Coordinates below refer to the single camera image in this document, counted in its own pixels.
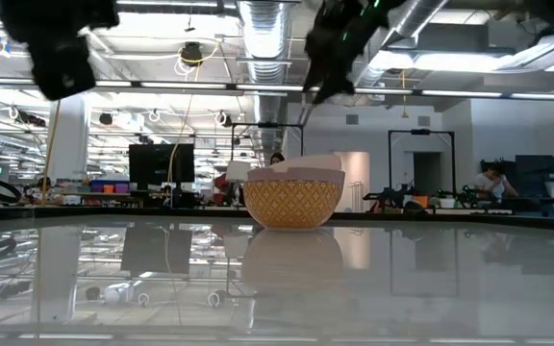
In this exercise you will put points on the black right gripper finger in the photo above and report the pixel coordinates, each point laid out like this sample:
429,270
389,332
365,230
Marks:
313,72
337,86

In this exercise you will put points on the black background robot arm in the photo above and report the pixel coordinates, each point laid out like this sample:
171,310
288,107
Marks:
392,197

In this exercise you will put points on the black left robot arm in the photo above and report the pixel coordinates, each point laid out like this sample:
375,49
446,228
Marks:
56,17

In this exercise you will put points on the white bowl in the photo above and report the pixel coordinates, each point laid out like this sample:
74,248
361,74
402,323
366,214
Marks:
313,162

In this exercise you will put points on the person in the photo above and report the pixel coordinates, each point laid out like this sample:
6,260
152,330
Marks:
277,158
43,188
491,182

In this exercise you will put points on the yellow patterned bowl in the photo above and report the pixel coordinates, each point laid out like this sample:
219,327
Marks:
292,204

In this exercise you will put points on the colourful storage bins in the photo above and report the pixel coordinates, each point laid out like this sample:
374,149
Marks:
109,186

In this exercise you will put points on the black monitor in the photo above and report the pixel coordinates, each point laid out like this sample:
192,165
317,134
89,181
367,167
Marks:
161,164

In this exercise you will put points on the dark blue machine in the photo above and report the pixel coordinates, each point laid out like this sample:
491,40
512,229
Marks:
544,180

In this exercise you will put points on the silver ventilation duct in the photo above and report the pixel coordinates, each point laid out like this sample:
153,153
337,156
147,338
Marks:
265,43

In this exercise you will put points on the black metal frame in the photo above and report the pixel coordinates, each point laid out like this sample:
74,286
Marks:
421,132
267,126

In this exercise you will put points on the black ceiling camera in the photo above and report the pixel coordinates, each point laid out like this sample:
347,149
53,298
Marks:
191,53

